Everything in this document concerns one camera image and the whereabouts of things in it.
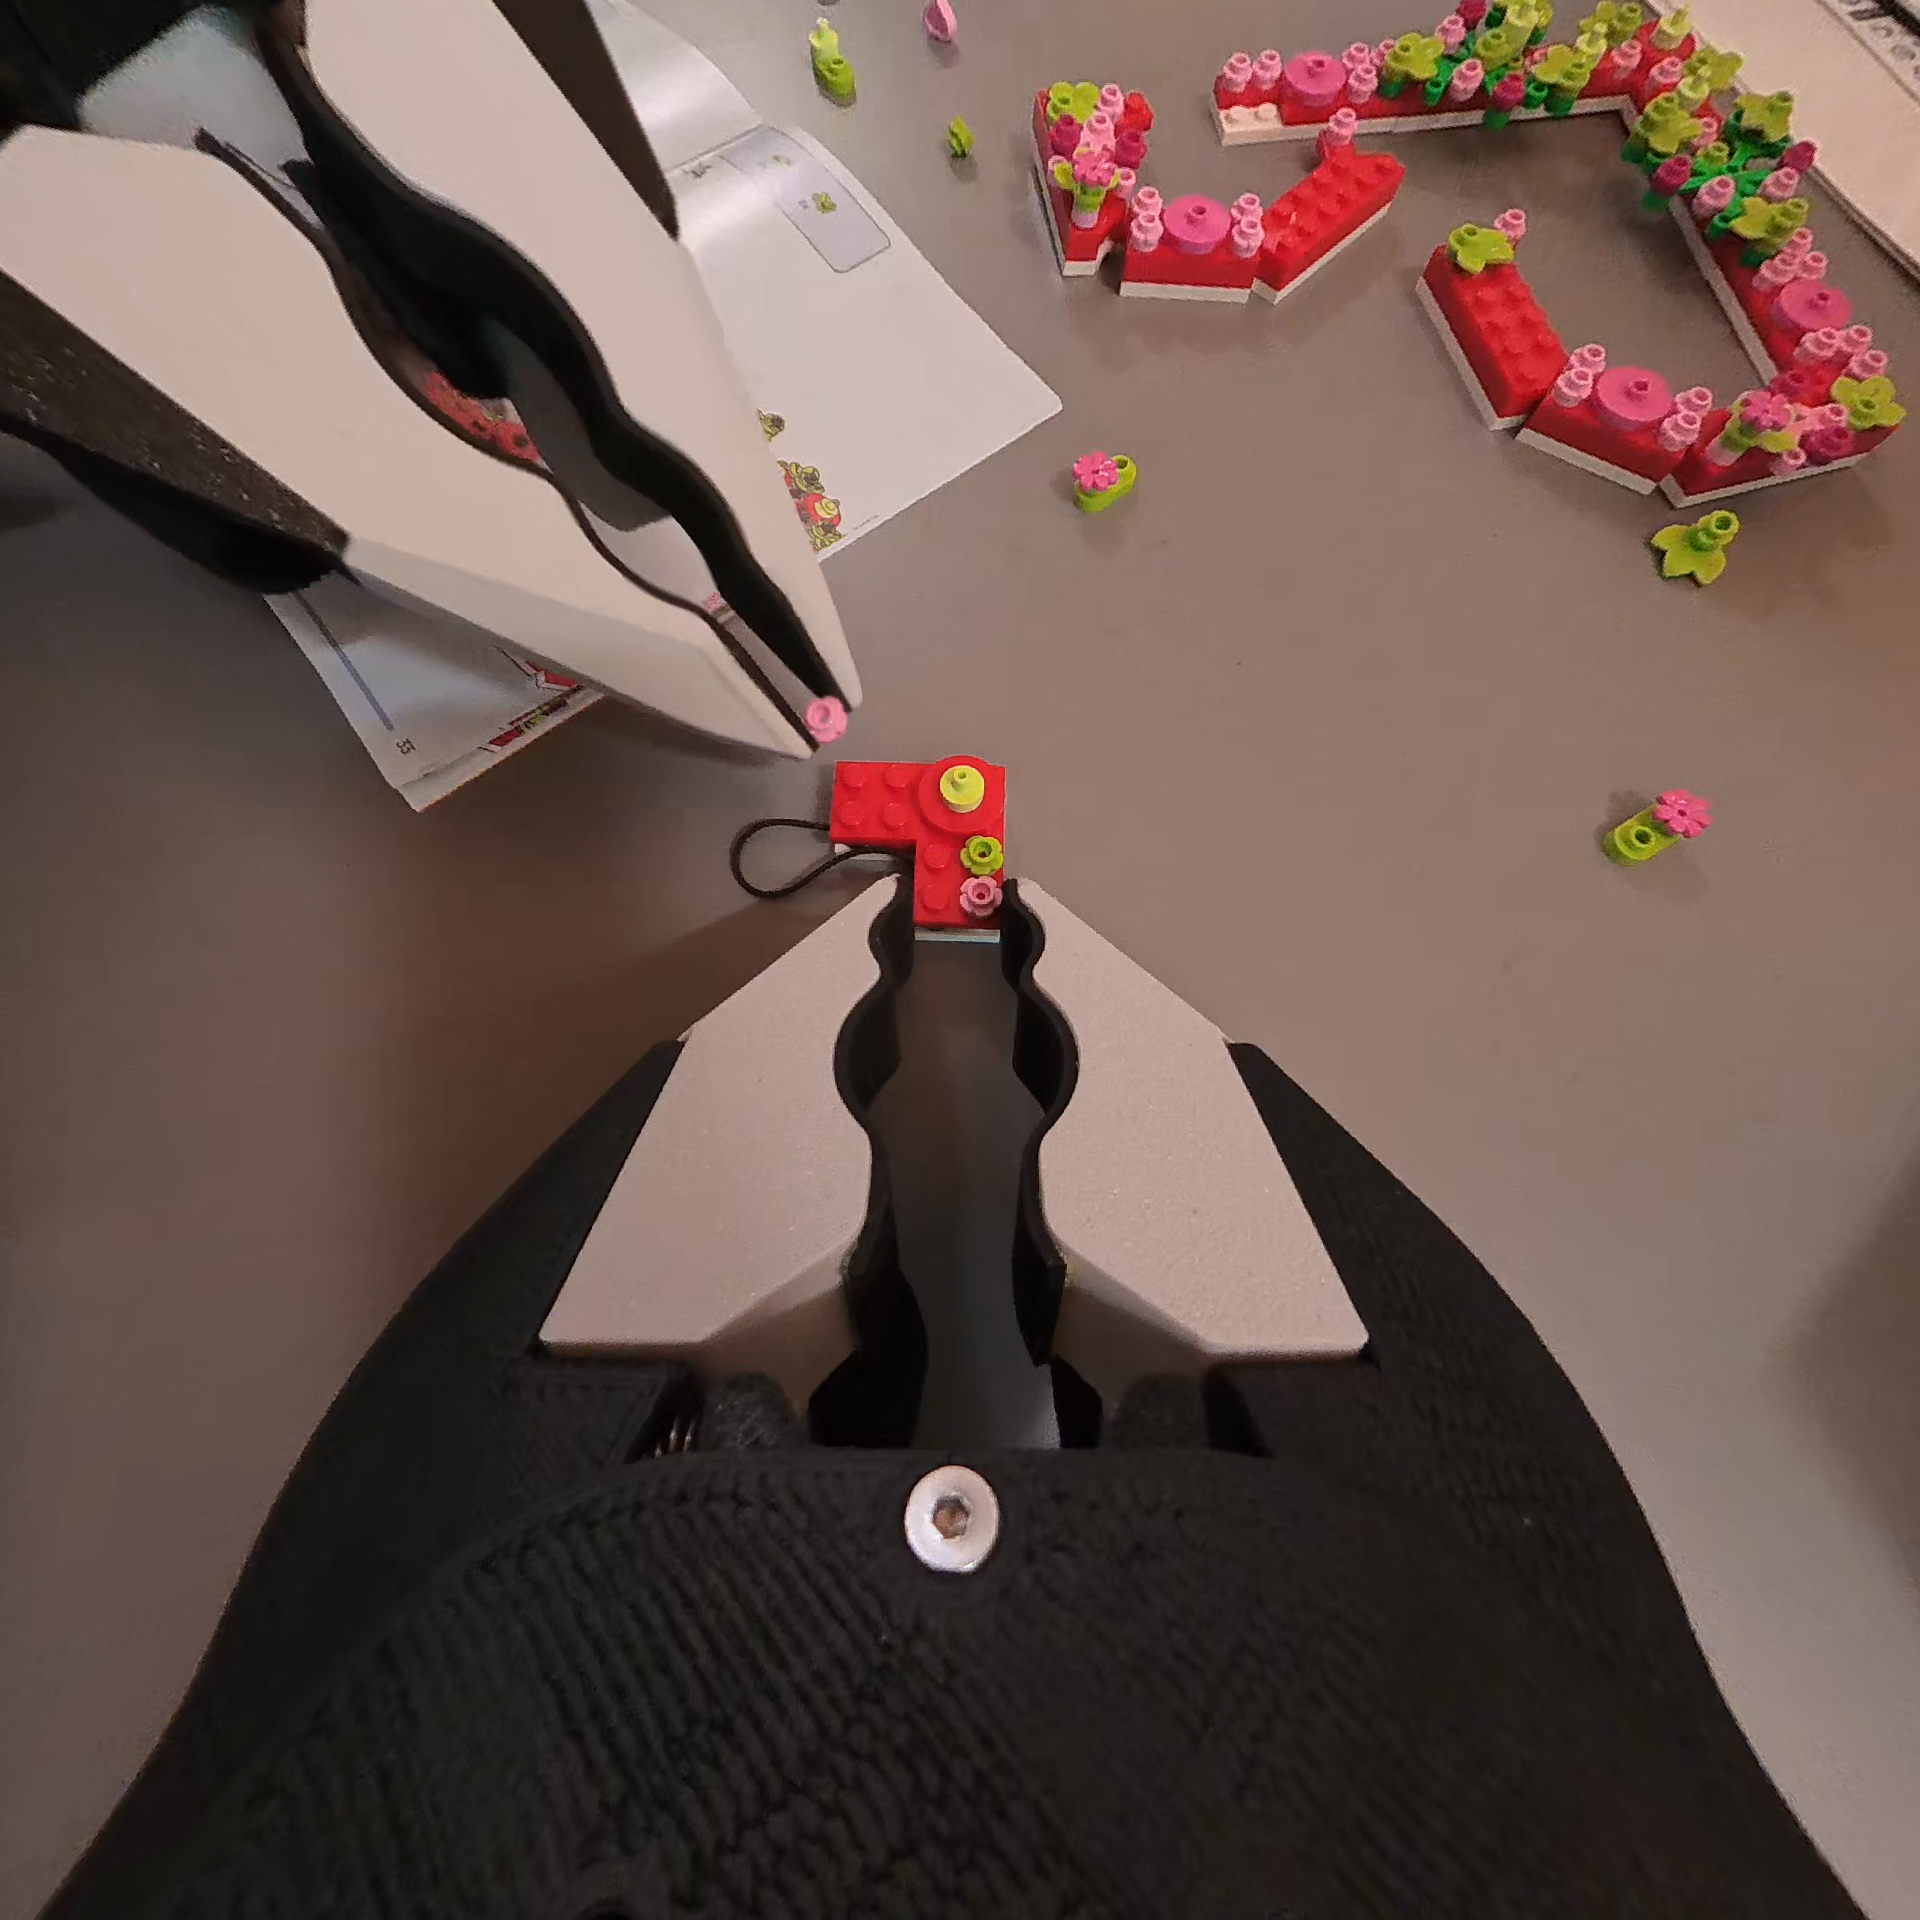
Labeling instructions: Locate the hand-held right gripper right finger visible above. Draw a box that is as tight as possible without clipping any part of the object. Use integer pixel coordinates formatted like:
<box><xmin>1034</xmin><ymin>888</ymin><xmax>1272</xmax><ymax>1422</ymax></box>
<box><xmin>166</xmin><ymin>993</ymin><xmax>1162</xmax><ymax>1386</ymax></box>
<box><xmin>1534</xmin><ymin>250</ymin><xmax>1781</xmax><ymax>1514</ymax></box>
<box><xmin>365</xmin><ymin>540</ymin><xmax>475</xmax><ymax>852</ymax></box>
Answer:
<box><xmin>1002</xmin><ymin>880</ymin><xmax>1371</xmax><ymax>1408</ymax></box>

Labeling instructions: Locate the clear bag with paper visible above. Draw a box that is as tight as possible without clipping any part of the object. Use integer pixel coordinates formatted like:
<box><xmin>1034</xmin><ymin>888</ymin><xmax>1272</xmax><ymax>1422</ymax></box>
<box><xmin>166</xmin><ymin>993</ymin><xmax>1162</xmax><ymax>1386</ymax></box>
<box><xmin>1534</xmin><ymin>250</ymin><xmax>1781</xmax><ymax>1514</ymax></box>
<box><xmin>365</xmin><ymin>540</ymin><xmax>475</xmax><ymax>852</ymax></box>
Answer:
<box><xmin>1641</xmin><ymin>0</ymin><xmax>1920</xmax><ymax>289</ymax></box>

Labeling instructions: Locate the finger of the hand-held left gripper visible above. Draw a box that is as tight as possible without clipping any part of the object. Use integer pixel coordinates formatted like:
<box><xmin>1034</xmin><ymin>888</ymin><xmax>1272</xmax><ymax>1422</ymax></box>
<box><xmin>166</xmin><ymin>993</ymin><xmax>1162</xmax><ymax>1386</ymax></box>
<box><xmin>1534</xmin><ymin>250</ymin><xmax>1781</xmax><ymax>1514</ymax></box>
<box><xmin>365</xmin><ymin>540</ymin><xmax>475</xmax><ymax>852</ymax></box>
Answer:
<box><xmin>286</xmin><ymin>0</ymin><xmax>864</xmax><ymax>720</ymax></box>
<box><xmin>0</xmin><ymin>124</ymin><xmax>864</xmax><ymax>759</ymax></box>

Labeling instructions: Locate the large lego heart frame segment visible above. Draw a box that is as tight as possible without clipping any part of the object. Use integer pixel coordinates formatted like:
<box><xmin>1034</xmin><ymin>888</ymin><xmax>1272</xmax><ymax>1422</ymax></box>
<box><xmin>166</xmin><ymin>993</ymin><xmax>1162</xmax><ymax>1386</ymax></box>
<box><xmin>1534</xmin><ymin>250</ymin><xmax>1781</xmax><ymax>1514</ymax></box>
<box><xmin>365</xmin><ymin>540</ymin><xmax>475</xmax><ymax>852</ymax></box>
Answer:
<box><xmin>1209</xmin><ymin>0</ymin><xmax>1912</xmax><ymax>507</ymax></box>

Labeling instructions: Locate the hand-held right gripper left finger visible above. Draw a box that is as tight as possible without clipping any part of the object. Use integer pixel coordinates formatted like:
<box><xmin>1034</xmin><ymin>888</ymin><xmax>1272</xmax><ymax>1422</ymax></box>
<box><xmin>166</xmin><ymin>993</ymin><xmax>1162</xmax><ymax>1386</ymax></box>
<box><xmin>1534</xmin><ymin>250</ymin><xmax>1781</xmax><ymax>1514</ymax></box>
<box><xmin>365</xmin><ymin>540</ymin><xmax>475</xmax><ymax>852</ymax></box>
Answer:
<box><xmin>538</xmin><ymin>879</ymin><xmax>917</xmax><ymax>1404</ymax></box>

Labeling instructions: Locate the red corner lego with string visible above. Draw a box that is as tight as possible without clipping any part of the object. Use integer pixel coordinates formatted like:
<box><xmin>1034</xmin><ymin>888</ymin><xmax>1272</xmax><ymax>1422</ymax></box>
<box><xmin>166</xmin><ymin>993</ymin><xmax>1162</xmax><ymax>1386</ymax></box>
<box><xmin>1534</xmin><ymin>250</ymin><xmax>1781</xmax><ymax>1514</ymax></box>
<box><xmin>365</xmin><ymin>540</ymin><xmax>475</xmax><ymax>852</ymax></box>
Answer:
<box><xmin>729</xmin><ymin>750</ymin><xmax>1010</xmax><ymax>945</ymax></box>

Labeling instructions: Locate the lego instruction booklet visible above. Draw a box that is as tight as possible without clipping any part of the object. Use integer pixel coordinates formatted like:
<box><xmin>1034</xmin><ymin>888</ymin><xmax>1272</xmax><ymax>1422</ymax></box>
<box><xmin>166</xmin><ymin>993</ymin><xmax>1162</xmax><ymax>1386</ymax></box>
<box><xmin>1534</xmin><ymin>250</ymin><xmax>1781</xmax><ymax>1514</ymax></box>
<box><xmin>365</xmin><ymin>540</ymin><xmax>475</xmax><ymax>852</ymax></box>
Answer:
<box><xmin>267</xmin><ymin>119</ymin><xmax>1068</xmax><ymax>817</ymax></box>

